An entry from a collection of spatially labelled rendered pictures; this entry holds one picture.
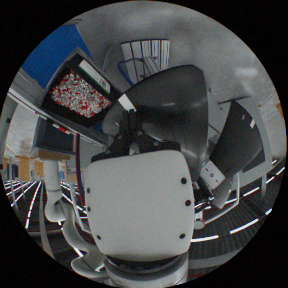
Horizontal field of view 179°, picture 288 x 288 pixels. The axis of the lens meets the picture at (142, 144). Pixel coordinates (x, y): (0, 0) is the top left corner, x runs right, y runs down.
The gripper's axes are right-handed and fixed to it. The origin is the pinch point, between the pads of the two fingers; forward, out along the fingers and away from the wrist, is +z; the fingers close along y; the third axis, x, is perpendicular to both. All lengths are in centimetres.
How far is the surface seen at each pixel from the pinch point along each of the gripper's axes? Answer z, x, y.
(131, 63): 97, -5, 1
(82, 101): 14.7, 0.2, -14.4
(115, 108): 4.3, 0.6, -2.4
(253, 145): -6.0, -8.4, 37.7
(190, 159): -4.5, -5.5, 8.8
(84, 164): 33, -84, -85
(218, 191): -16.3, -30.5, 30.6
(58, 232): -352, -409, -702
